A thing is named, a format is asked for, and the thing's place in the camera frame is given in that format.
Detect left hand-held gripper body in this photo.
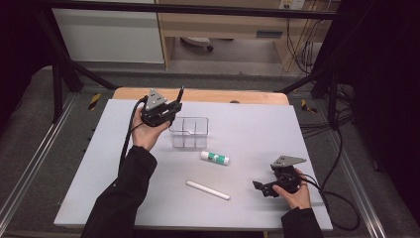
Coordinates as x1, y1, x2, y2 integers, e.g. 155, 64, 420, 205
141, 88, 174, 128

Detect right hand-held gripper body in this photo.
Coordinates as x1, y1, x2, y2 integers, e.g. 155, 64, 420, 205
270, 155, 307, 194

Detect clear plastic organizer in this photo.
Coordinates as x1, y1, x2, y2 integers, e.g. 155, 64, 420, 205
168, 116, 210, 149

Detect white pen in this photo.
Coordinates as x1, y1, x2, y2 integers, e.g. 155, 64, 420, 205
186, 179, 231, 201

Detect white green glue stick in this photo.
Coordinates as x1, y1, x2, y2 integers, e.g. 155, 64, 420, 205
200, 151, 231, 167

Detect person's right hand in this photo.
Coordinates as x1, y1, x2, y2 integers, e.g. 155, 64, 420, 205
271, 168, 312, 210

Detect person's left hand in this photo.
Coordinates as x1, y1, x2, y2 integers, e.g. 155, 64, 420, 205
131, 107, 171, 153

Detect wooden table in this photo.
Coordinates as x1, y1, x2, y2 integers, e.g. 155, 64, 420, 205
112, 86, 290, 106

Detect yellow black tape marker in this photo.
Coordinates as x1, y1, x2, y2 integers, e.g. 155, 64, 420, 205
300, 98, 318, 114
87, 92, 102, 112

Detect office chair base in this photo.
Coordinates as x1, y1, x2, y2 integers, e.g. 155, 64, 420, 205
180, 36, 214, 53

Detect white cabinet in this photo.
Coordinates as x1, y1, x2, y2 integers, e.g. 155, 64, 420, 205
52, 0, 165, 64

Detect light wooden desk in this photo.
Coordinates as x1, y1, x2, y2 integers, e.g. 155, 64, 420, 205
155, 0, 341, 72

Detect black metal stand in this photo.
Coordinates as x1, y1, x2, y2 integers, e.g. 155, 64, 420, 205
36, 9, 118, 123
275, 19, 351, 128

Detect white power strip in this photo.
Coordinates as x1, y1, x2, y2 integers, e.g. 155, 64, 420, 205
278, 0, 306, 10

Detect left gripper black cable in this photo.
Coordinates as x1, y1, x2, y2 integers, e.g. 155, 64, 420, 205
118, 95, 149, 177

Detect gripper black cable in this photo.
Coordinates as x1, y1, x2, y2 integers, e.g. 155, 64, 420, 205
118, 95, 149, 177
298, 173, 361, 232

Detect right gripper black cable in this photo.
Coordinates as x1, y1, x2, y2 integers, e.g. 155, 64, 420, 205
298, 173, 361, 232

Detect aluminium rail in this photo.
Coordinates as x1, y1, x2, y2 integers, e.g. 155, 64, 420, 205
330, 145, 387, 238
0, 93, 78, 229

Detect black floor cables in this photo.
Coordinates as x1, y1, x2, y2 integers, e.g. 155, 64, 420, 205
298, 83, 356, 191

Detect black metal frame bar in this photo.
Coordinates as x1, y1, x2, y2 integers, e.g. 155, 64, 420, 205
39, 0, 351, 21

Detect hanging cable bundle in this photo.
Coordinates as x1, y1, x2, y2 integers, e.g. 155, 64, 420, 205
285, 9, 326, 75

